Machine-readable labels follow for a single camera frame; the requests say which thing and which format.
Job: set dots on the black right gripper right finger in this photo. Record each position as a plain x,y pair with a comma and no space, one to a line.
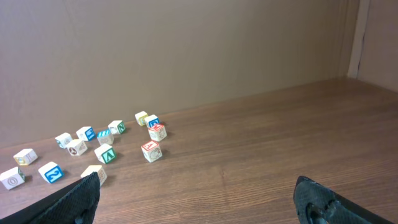
317,204

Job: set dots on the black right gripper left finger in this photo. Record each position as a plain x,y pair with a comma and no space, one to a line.
75,203

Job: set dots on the blue block number 2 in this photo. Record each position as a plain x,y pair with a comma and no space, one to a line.
51,172

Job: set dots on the green block letter A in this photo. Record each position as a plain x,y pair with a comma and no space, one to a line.
105,153

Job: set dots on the white block letter O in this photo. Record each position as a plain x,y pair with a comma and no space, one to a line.
12,178

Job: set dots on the red block letter M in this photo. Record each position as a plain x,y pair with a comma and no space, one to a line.
157,132

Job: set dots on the yellow top letter block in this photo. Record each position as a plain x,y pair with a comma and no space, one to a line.
98,169

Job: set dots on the yellow top picture block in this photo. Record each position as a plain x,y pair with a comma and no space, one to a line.
76,147

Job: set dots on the green-edged white block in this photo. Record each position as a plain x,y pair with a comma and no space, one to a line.
63,139

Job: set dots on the yellow-edged block letter L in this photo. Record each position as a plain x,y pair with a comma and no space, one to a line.
25,157

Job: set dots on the blue-sided white block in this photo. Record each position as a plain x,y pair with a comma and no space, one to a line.
86,133

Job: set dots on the blue top block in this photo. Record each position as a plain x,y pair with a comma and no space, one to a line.
105,137

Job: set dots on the green block letter N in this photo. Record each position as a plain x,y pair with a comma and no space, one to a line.
116,127

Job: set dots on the red block letter A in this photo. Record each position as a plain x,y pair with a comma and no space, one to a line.
151,151

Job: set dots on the yellow-sided white block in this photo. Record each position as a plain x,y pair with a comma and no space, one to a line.
140,118

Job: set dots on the blue letter block far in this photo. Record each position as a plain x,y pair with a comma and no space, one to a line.
151,120

